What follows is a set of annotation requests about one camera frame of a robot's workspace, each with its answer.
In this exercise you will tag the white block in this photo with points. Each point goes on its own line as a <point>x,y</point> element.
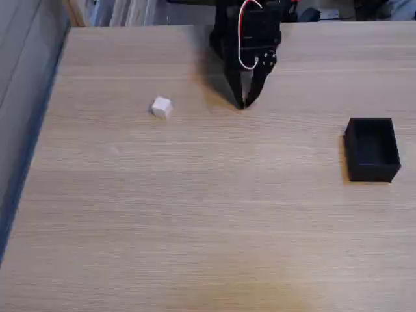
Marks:
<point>161,107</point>

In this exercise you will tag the black open box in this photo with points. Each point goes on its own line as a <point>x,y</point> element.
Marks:
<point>372,169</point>

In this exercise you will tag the dark blue object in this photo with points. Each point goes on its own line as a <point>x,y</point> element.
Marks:
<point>309,15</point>

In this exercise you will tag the pale hanging cloths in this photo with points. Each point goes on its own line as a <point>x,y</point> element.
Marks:
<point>130,12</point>

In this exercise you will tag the wooden post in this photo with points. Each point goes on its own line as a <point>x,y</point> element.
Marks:
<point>75,13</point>

